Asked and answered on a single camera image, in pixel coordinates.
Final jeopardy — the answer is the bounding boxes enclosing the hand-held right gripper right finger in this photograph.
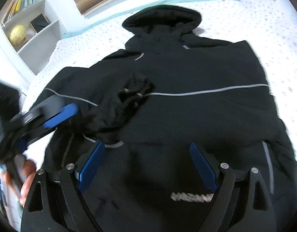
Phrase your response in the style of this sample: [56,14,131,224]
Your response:
[189,141,277,232]

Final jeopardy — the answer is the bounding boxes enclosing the yellow ball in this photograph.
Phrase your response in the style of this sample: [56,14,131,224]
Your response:
[9,25,27,45]

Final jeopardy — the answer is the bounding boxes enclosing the white floral quilt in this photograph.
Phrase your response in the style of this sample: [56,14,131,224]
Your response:
[16,0,297,232]

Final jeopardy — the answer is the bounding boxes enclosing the small black framed board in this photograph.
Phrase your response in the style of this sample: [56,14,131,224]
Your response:
[30,14,49,33]

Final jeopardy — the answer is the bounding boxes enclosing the white bookshelf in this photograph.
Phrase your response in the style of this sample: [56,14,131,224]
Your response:
[0,0,68,78]

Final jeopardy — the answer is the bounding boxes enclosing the teal bed sheet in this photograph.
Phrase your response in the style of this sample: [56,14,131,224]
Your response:
[59,0,244,39]

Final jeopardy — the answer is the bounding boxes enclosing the black hooded jacket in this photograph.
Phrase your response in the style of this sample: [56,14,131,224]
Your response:
[37,4,297,232]

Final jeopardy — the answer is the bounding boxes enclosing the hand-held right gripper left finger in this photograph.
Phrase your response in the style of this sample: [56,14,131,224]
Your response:
[20,140,107,232]

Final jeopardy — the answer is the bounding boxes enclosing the person's left hand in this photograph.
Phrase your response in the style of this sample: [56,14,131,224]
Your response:
[1,160,37,208]

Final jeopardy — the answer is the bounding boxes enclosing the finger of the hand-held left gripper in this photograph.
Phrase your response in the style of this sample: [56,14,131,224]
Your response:
[11,96,79,129]
[18,125,58,154]

